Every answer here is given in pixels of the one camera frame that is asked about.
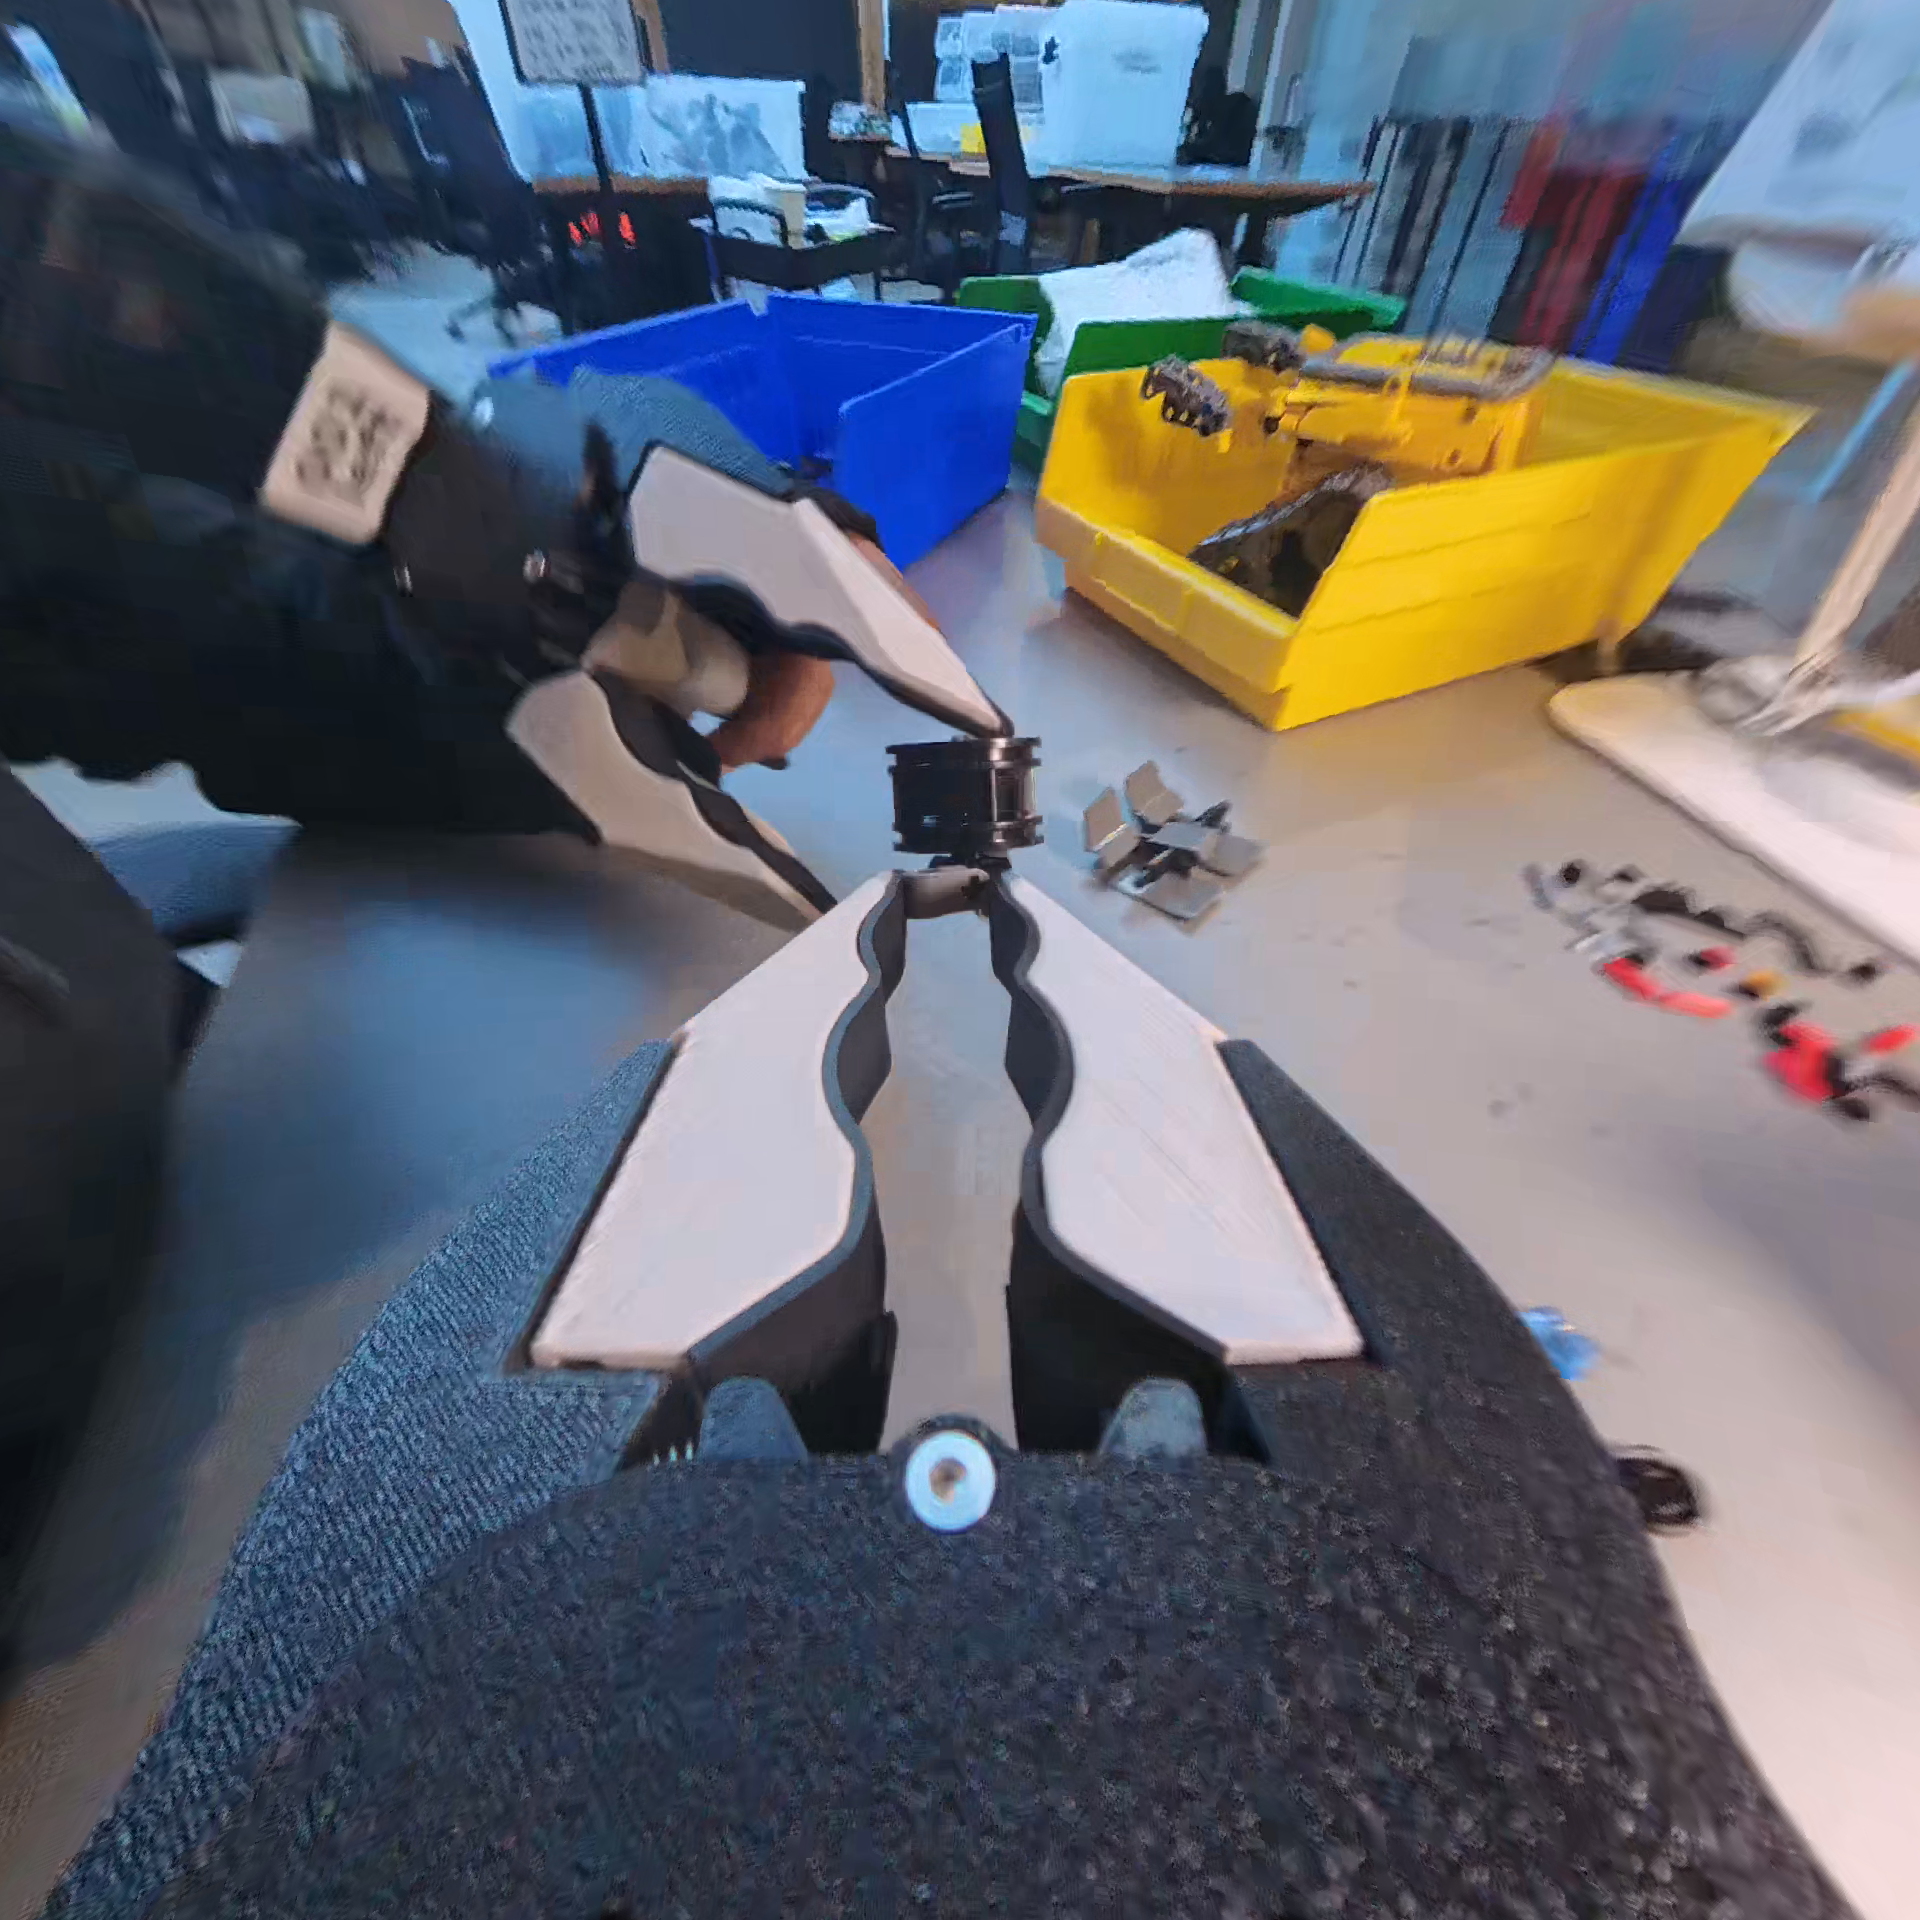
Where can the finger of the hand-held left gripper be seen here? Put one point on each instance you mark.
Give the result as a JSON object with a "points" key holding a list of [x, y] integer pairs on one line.
{"points": [[631, 782], [783, 564]]}

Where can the grey panel brick assembly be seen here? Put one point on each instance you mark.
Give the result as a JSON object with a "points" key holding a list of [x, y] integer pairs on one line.
{"points": [[1172, 862]]}

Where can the pile of small brick pieces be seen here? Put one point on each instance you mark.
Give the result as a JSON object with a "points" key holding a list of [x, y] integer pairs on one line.
{"points": [[1801, 1059]]}

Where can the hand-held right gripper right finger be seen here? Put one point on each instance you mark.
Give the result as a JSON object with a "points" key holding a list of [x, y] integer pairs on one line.
{"points": [[1172, 1186]]}

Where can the long wooden table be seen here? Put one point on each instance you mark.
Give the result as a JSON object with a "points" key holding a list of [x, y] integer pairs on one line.
{"points": [[1199, 183]]}

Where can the rack of hanging clothes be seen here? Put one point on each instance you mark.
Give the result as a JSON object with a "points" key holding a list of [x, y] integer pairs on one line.
{"points": [[1559, 225]]}

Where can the clear blue round stud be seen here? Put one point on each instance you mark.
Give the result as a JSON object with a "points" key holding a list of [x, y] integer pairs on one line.
{"points": [[1559, 1346]]}

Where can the yellow plastic bin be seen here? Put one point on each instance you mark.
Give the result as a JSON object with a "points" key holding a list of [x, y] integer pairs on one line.
{"points": [[1349, 632]]}

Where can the black office chair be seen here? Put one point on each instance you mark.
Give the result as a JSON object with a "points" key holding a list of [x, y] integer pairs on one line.
{"points": [[1006, 135]]}

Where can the white storage box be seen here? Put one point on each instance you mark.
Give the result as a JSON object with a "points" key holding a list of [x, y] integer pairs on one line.
{"points": [[1126, 84]]}

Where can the person's left hand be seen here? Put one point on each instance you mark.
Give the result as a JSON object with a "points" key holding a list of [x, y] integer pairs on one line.
{"points": [[783, 712]]}

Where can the white cloth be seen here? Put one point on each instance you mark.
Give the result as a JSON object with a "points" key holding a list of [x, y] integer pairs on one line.
{"points": [[1140, 284]]}

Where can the yellow tracked robot model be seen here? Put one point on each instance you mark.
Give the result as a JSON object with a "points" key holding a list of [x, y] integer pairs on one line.
{"points": [[1395, 405]]}

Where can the person's left forearm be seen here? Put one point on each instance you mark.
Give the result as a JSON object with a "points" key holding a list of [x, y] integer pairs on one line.
{"points": [[227, 674]]}

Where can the white booklet stand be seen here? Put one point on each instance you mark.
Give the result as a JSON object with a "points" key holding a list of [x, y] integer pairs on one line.
{"points": [[1726, 782]]}

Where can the green plastic bin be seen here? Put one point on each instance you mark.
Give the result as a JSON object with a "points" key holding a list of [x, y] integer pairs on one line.
{"points": [[1140, 354]]}

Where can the black round brick piece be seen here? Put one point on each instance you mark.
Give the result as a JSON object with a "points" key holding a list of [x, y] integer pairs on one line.
{"points": [[1664, 1493]]}

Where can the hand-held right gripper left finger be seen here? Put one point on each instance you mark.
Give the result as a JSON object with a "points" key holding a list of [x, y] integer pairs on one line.
{"points": [[720, 1186]]}

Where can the small grey connector assembly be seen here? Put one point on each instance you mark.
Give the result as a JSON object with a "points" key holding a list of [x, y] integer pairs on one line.
{"points": [[944, 888]]}

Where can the black toy wheel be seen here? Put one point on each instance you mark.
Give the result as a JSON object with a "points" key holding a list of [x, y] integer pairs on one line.
{"points": [[960, 795]]}

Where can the blue plastic bin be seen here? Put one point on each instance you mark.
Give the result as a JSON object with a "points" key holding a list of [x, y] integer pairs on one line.
{"points": [[915, 437]]}

